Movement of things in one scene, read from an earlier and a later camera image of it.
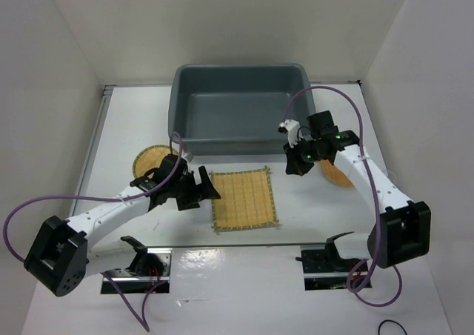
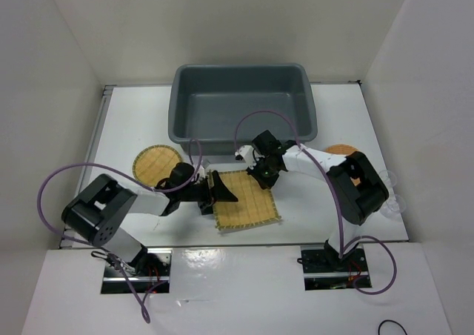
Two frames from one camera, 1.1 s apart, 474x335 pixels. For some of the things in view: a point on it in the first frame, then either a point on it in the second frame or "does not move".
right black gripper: [293, 164] → [264, 183]
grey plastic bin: [235, 109] does not move
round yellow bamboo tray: [150, 158] does not move
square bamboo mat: [246, 198] does not move
